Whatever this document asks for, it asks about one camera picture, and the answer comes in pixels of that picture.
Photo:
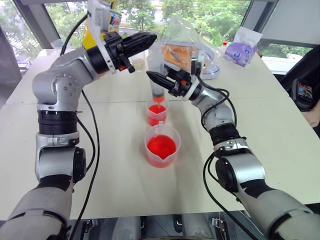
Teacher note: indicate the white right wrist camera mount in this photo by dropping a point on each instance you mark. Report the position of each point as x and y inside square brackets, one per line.
[196, 62]

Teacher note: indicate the yellow snack bag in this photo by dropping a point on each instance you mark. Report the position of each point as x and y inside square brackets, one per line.
[87, 37]

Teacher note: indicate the clear plastic bag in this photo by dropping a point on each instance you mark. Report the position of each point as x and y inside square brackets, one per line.
[180, 32]

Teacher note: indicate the clear jar with grains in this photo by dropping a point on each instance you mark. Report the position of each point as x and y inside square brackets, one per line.
[138, 62]

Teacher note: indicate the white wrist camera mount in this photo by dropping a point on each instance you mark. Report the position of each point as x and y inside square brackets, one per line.
[196, 62]
[96, 27]

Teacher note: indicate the clear container orange contents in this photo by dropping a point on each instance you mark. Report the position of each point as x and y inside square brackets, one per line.
[175, 53]

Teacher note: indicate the purple tissue pack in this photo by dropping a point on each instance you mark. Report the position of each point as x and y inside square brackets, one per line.
[237, 51]

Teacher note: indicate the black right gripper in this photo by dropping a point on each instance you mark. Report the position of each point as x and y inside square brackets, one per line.
[181, 83]

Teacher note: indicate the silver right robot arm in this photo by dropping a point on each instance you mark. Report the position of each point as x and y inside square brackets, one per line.
[240, 172]

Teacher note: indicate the small clear cup red liquid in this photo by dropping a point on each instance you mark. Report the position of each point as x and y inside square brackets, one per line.
[157, 117]

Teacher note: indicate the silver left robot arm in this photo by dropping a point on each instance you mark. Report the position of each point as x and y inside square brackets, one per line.
[60, 82]

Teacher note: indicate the bystander in dark clothes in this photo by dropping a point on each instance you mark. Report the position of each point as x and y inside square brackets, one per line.
[311, 65]

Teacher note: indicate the black device with screen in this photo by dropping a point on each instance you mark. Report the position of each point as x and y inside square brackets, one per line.
[303, 93]

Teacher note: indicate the large clear plastic syringe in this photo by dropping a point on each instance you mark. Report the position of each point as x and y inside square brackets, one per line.
[156, 63]

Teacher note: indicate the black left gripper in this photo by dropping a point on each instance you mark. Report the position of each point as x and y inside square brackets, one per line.
[116, 50]

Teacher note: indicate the small silver latch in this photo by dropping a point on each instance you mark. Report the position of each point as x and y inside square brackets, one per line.
[87, 225]
[216, 223]

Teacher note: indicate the large clear cup red liquid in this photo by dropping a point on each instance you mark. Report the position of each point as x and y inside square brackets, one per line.
[162, 147]

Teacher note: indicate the grey rounded housing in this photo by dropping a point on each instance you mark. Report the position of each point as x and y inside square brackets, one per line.
[197, 227]
[127, 228]

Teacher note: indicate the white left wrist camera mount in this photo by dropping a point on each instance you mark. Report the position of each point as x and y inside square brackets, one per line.
[96, 27]

